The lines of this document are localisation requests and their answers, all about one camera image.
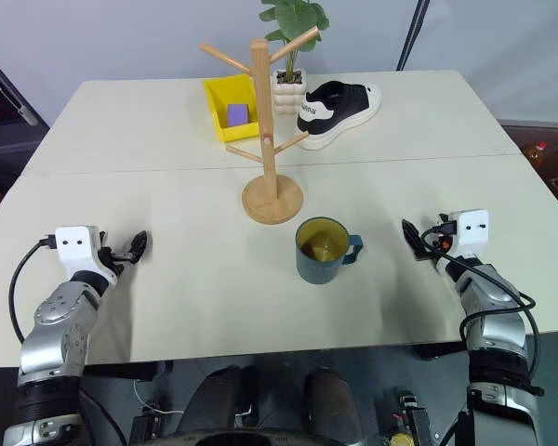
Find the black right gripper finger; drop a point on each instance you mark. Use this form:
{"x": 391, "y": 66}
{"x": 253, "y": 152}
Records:
{"x": 410, "y": 232}
{"x": 423, "y": 254}

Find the yellow plastic bin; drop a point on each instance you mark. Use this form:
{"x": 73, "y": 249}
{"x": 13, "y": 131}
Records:
{"x": 223, "y": 109}

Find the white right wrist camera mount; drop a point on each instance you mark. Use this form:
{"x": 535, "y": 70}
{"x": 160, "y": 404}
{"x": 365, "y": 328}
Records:
{"x": 469, "y": 230}

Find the purple block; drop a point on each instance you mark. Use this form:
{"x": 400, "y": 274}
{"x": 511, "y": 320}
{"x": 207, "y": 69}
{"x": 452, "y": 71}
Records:
{"x": 238, "y": 114}

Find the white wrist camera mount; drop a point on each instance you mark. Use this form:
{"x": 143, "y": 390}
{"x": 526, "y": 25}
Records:
{"x": 76, "y": 246}
{"x": 469, "y": 230}

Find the wooden mug tree stand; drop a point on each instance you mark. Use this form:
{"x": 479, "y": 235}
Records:
{"x": 266, "y": 139}

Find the black braided pole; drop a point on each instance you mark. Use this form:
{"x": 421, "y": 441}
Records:
{"x": 411, "y": 32}

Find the black and white sneaker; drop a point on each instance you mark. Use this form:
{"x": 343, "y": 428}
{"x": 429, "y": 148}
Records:
{"x": 339, "y": 111}

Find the white bubble plant pot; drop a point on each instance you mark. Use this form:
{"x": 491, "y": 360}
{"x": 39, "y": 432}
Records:
{"x": 288, "y": 93}

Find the green leafy plant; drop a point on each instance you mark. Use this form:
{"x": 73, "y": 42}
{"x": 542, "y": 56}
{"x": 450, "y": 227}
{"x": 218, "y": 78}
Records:
{"x": 297, "y": 18}

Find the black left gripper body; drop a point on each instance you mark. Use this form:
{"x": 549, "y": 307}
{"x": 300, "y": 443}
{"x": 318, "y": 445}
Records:
{"x": 108, "y": 256}

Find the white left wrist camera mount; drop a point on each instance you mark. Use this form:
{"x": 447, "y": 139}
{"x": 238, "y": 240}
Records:
{"x": 76, "y": 246}

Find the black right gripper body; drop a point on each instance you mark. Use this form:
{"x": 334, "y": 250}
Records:
{"x": 442, "y": 245}

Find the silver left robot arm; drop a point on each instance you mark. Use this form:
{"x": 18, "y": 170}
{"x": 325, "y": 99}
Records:
{"x": 58, "y": 325}

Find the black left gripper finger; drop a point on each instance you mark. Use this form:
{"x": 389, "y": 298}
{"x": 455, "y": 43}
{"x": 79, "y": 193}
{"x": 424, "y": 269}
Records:
{"x": 139, "y": 241}
{"x": 126, "y": 258}

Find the black stepper motor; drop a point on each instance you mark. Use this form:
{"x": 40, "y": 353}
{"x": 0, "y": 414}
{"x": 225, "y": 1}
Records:
{"x": 411, "y": 413}

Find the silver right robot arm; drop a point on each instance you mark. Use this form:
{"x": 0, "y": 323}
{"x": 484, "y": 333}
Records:
{"x": 493, "y": 325}

